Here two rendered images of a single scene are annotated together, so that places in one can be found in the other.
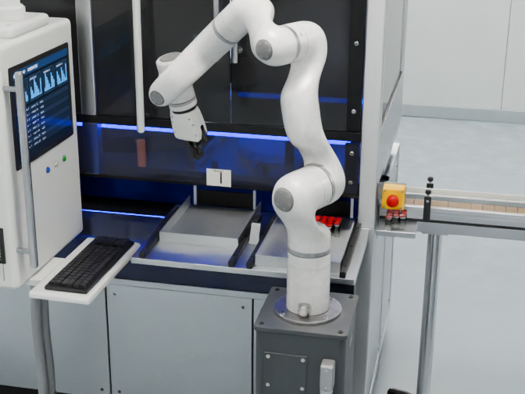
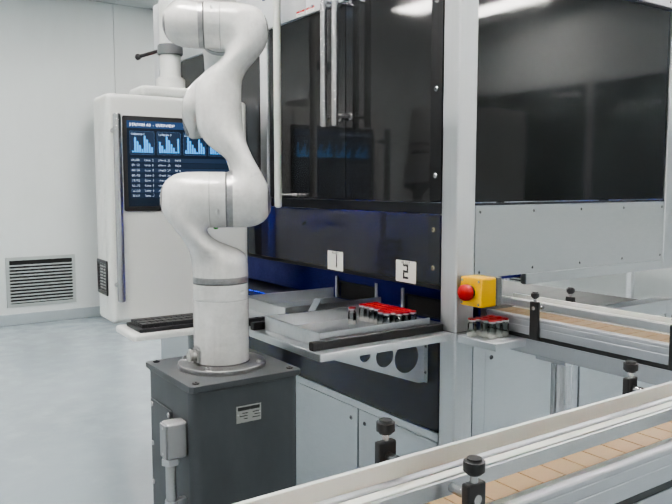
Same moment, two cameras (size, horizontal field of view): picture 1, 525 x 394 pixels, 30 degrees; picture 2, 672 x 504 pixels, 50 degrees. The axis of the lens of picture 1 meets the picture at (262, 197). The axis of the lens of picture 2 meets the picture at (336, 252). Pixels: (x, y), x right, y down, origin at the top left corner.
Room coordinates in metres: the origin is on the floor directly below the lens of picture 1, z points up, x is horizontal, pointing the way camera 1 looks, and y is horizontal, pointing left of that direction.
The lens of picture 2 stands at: (1.52, -1.37, 1.26)
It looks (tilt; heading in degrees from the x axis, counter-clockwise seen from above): 5 degrees down; 43
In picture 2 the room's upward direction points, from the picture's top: straight up
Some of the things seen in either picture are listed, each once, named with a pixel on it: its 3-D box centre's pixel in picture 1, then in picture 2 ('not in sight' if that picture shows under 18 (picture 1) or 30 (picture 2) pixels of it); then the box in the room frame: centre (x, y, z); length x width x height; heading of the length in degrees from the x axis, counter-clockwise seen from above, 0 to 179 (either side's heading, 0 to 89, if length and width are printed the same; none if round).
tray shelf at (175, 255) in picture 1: (257, 241); (322, 322); (2.94, 0.02, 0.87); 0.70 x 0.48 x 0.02; 78
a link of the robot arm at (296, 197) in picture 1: (302, 212); (204, 227); (2.45, -0.11, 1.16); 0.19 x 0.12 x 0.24; 141
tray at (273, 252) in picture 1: (306, 242); (346, 323); (2.87, -0.14, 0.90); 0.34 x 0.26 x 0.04; 168
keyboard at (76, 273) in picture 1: (91, 262); (193, 319); (2.88, 0.55, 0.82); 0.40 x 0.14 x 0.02; 166
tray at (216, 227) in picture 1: (212, 220); (311, 302); (3.04, 0.17, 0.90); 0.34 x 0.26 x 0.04; 168
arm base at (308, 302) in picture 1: (308, 280); (221, 323); (2.47, -0.13, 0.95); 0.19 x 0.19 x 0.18
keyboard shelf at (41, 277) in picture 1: (76, 267); (187, 324); (2.89, 0.60, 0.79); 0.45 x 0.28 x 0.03; 166
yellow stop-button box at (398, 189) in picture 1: (394, 195); (480, 290); (3.04, -0.43, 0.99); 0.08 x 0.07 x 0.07; 168
